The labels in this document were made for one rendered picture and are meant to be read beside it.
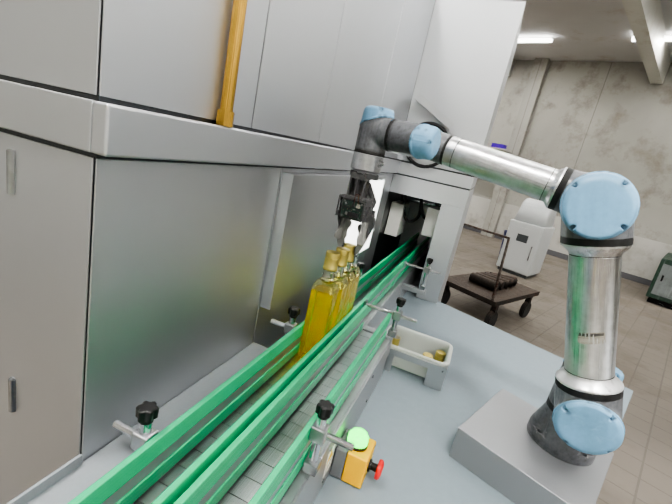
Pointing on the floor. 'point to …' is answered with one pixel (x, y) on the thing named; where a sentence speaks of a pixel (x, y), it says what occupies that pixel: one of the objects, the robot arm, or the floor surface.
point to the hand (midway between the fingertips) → (349, 247)
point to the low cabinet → (662, 284)
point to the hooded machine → (528, 239)
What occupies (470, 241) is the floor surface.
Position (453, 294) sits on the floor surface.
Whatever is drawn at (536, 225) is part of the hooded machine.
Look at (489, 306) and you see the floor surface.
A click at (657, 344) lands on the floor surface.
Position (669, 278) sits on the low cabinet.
